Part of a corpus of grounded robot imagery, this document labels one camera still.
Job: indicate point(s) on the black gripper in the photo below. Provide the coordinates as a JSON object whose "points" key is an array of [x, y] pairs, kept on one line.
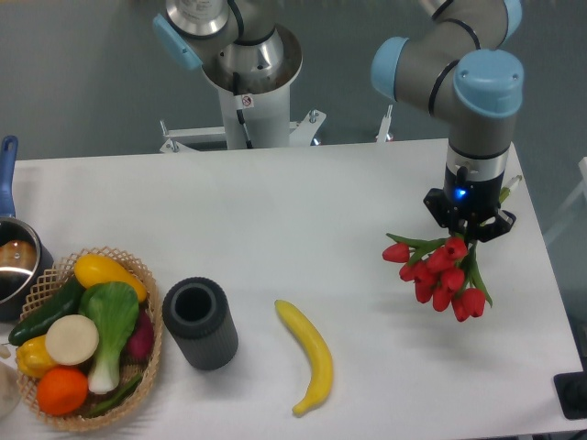
{"points": [[468, 204]]}

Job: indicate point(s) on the red tulip bouquet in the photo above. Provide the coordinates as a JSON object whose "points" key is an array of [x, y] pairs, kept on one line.
{"points": [[444, 271]]}

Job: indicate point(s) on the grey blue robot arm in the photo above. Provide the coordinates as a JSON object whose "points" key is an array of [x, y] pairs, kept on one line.
{"points": [[457, 73]]}

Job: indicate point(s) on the black device at edge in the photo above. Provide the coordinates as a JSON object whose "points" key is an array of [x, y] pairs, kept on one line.
{"points": [[571, 391]]}

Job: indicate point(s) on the yellow banana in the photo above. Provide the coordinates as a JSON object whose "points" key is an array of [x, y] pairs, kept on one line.
{"points": [[317, 353]]}

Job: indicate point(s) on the dark grey ribbed vase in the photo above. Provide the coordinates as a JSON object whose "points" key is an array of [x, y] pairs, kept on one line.
{"points": [[197, 315]]}

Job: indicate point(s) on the purple sweet potato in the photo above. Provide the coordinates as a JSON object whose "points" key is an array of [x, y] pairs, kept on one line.
{"points": [[141, 342]]}

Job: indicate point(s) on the green chili pepper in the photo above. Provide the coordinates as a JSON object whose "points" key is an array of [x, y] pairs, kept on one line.
{"points": [[116, 399]]}

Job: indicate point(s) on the green bok choy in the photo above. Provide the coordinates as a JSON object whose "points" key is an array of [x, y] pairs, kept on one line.
{"points": [[113, 308]]}

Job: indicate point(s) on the yellow squash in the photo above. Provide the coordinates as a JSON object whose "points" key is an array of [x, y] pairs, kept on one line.
{"points": [[93, 269]]}

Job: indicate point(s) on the green cucumber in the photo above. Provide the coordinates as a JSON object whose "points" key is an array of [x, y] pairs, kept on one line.
{"points": [[65, 301]]}

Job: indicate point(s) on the woven wicker basket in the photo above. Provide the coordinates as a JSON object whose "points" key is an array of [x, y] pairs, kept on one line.
{"points": [[47, 284]]}

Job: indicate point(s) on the white round radish slice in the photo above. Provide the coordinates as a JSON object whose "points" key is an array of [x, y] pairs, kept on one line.
{"points": [[72, 339]]}

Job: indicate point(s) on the orange fruit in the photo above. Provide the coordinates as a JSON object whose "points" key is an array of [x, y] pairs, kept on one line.
{"points": [[62, 390]]}

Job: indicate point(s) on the yellow bell pepper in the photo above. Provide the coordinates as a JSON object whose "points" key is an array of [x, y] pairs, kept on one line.
{"points": [[33, 359]]}

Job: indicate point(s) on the white garlic bulb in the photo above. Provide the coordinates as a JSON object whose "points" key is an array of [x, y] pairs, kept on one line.
{"points": [[4, 352]]}

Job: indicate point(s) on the white frame at right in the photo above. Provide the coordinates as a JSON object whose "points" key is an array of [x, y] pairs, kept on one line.
{"points": [[569, 210]]}

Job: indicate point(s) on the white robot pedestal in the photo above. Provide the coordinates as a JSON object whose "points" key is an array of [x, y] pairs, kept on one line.
{"points": [[253, 88]]}

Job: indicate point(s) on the blue handled saucepan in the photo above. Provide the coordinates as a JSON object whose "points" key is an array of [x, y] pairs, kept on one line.
{"points": [[23, 256]]}

